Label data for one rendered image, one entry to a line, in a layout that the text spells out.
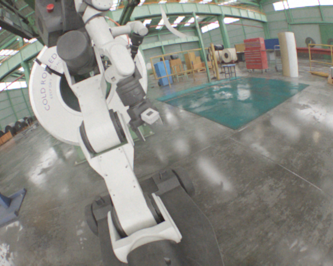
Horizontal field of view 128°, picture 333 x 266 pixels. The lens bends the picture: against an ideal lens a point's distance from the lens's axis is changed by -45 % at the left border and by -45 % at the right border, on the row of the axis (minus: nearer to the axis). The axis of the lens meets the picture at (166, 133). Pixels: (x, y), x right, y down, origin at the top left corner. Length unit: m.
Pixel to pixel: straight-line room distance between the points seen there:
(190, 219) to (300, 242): 0.55
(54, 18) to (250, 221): 1.24
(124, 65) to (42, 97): 1.20
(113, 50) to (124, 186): 0.43
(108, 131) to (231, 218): 0.69
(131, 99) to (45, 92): 1.17
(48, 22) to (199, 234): 1.00
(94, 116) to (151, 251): 0.47
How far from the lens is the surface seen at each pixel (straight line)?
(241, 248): 0.75
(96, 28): 0.53
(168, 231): 0.43
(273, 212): 0.86
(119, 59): 0.48
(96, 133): 0.54
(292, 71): 4.90
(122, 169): 0.53
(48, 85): 1.54
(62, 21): 0.72
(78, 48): 0.54
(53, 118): 1.55
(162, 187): 0.73
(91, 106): 0.60
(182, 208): 0.66
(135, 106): 0.50
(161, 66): 5.63
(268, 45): 9.77
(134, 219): 0.48
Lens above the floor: 0.71
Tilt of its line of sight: 25 degrees down
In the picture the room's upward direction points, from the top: 15 degrees counter-clockwise
